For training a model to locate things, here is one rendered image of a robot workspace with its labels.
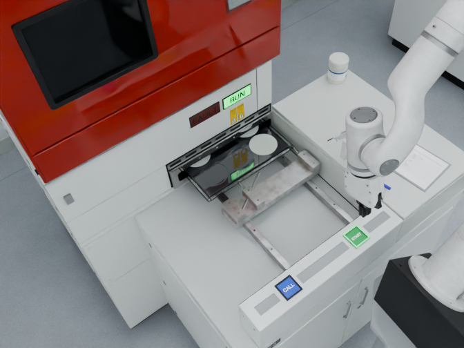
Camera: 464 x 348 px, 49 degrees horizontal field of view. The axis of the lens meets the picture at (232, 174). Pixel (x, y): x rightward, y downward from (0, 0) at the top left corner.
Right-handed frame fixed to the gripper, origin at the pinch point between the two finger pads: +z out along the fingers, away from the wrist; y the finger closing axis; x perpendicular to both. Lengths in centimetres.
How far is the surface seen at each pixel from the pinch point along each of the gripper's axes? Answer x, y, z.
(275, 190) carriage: -4.0, -36.7, 16.2
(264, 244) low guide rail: -18.5, -25.3, 21.7
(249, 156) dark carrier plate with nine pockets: -2, -52, 11
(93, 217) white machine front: -58, -61, 6
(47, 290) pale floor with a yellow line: -89, -126, 87
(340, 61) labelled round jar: 42, -52, -5
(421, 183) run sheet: 29.0, -4.2, 14.2
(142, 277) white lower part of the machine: -52, -71, 56
